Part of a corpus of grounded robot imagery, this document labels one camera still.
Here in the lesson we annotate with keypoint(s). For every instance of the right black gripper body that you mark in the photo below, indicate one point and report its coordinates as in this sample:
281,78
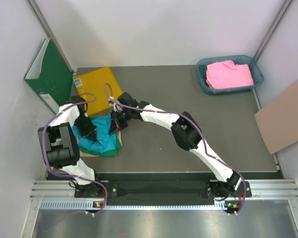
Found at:
121,118

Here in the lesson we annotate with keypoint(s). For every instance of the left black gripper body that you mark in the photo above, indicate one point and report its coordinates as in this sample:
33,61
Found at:
85,126

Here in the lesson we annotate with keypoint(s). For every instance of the teal t shirt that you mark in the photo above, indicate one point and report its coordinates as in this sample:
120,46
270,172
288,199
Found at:
103,126

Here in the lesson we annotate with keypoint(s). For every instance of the beige cardboard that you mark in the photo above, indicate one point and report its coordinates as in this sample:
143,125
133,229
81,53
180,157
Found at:
96,149

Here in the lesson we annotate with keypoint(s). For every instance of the green t shirt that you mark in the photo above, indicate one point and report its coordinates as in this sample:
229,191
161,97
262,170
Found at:
113,153

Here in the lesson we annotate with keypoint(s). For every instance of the yellow folder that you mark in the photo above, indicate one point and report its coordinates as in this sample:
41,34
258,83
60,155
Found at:
93,82

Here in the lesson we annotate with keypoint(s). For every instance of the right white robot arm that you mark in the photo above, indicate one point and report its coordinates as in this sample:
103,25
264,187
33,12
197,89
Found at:
188,136

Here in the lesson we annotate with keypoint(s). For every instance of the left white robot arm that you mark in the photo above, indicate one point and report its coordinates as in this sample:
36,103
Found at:
60,146

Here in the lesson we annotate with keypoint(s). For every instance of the pink t shirt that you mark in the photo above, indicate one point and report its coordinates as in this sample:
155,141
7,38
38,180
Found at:
227,74

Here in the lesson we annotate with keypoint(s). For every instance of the blue plastic bin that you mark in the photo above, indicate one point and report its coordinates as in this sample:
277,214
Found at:
256,74

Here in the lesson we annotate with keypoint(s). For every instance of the brown cardboard sheet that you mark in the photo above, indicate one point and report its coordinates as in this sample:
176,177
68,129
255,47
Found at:
278,120

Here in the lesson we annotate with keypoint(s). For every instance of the green ring binder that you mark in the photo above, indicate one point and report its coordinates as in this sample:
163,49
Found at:
49,76

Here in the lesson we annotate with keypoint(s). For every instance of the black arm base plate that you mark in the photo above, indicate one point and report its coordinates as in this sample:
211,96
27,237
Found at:
140,191

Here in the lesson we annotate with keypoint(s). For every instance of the grey slotted cable duct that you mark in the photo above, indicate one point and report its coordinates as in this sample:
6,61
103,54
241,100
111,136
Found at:
92,205

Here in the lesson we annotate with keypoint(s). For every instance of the aluminium frame rail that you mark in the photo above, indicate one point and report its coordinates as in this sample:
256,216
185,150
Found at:
261,189

